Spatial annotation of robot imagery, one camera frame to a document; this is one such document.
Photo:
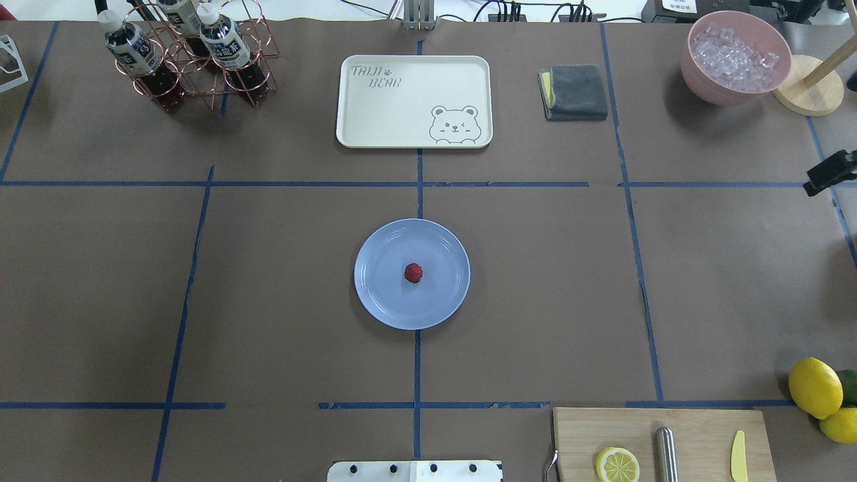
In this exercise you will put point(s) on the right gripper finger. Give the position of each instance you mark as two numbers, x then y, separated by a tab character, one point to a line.
837	168

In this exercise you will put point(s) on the red strawberry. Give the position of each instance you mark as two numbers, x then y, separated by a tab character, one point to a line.
413	273

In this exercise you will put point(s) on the blue plate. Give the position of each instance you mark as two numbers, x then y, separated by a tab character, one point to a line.
379	274

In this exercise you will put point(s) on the wooden stand round base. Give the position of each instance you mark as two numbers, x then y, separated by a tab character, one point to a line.
812	87

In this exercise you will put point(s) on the pink bowl with ice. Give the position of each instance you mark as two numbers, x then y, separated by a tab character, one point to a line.
732	57

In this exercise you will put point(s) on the green lime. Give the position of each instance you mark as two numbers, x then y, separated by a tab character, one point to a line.
848	380

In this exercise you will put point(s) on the yellow lemon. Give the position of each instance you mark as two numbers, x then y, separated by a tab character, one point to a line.
840	427
815	388

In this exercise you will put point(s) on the yellow plastic knife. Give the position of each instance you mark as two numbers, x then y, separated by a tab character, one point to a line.
738	457

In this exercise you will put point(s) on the steel cylinder black cap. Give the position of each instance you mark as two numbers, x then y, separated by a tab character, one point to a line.
665	442

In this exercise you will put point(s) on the lemon half slice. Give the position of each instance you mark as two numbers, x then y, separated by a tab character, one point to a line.
617	464

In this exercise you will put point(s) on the cream bear tray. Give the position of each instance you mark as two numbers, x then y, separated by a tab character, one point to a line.
414	102

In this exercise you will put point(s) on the tea bottle white cap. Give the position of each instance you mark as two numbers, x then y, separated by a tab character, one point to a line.
225	41

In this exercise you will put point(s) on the aluminium frame post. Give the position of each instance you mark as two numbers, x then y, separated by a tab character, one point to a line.
419	15

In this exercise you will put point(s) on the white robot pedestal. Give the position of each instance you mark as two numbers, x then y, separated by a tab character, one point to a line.
431	470

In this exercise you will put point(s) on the copper wire bottle rack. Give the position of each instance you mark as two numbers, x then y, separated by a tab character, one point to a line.
204	79

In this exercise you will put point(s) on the white wire cup rack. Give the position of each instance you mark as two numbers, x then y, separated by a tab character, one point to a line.
13	73

